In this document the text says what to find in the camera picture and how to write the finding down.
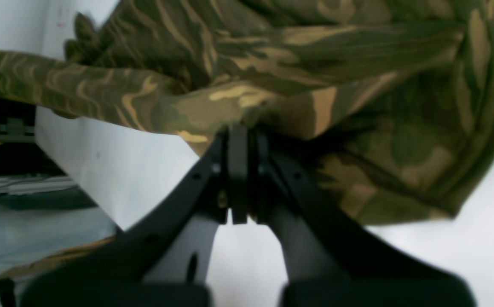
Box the camouflage t-shirt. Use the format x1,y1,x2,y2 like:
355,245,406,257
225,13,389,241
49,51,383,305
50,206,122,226
0,0,494,226

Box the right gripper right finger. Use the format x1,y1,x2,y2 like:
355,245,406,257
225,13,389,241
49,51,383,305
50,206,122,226
249,130,476,307

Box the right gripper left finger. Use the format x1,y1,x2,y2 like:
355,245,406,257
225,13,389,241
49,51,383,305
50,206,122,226
20,126,249,307

